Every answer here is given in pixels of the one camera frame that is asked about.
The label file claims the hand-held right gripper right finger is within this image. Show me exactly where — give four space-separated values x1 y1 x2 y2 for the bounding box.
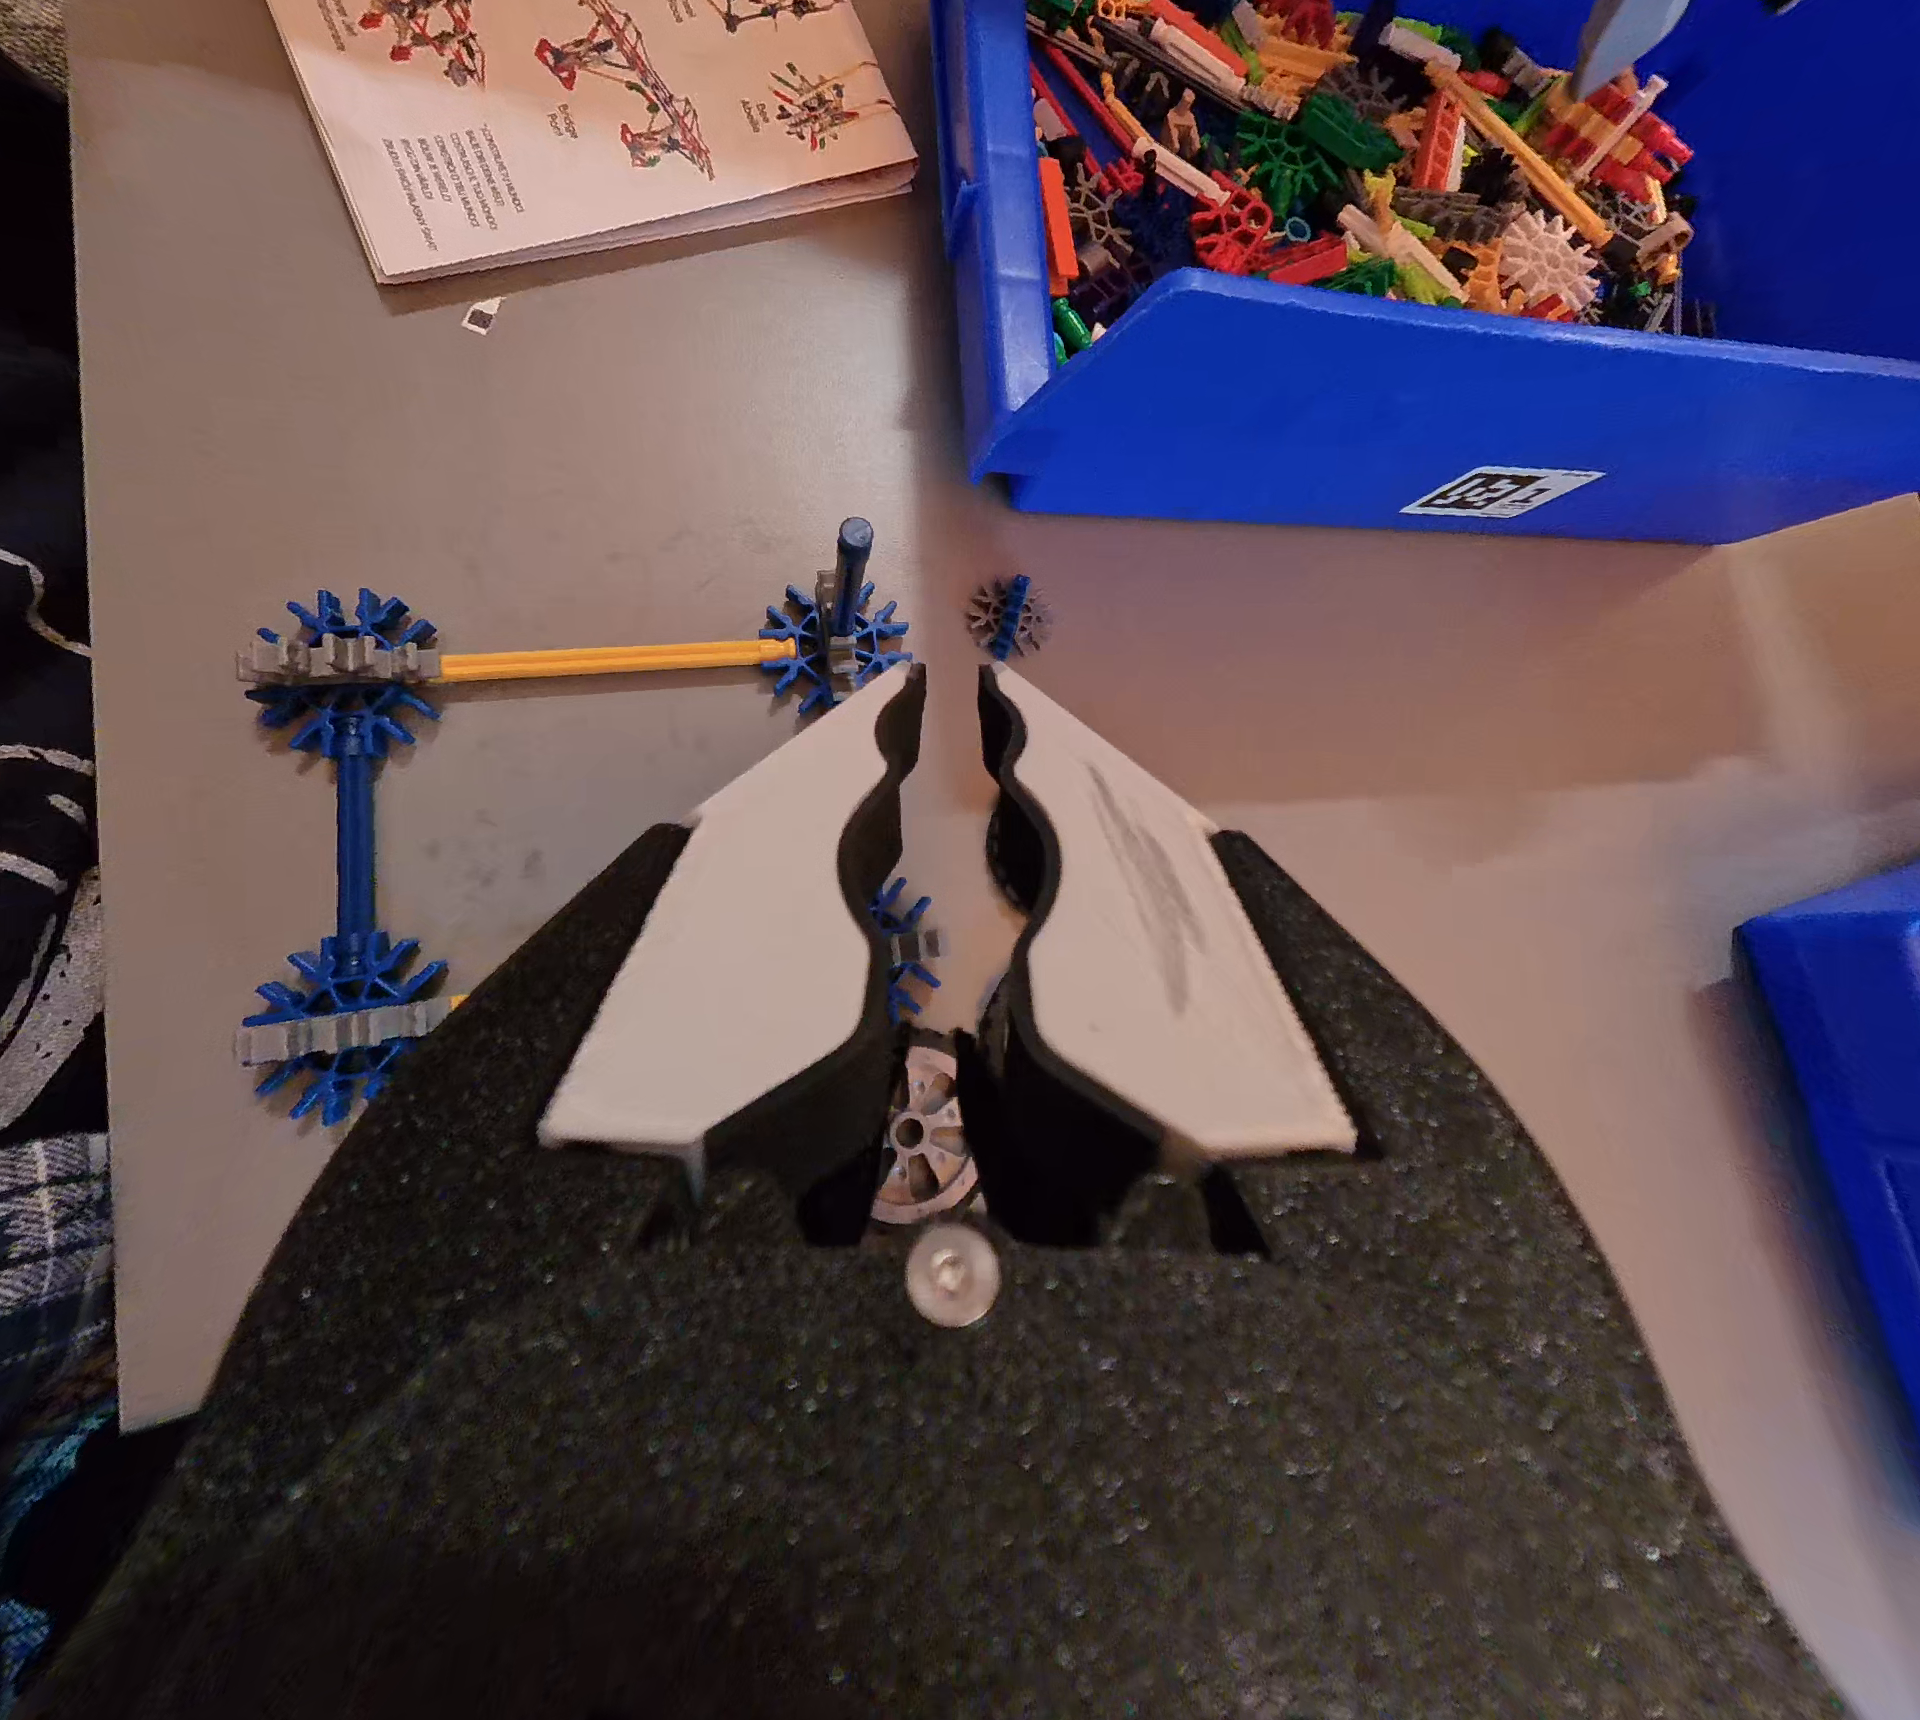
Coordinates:
960 667 1361 1255

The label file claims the person's black printed shirt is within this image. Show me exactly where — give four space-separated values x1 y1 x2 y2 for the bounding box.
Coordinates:
0 46 109 1138

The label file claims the blue plastic parts bin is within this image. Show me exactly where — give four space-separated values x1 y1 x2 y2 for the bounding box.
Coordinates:
923 0 1920 548

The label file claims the dark blue construction rod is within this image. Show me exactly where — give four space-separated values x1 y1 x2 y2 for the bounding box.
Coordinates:
829 517 883 651

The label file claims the grey toy wheel black tyre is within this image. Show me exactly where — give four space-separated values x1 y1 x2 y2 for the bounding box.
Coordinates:
870 1026 984 1225

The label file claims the printed instruction booklet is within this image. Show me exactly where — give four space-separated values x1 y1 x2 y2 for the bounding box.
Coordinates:
183 0 921 286

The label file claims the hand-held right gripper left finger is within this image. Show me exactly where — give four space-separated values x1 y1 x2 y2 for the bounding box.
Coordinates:
537 667 930 1250

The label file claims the empty blue plastic bin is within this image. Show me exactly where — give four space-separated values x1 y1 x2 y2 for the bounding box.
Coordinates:
1733 865 1920 1430

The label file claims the pile of colourful construction pieces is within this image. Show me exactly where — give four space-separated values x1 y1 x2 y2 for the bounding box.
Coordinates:
1020 0 1713 365

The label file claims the small blue grey connector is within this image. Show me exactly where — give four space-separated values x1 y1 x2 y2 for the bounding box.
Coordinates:
966 575 1056 663

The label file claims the blue and yellow rod frame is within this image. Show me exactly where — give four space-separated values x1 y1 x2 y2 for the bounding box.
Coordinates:
234 557 949 1127

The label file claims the person's plaid flannel shirt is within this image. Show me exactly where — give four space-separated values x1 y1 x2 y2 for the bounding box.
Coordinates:
0 1127 123 1529

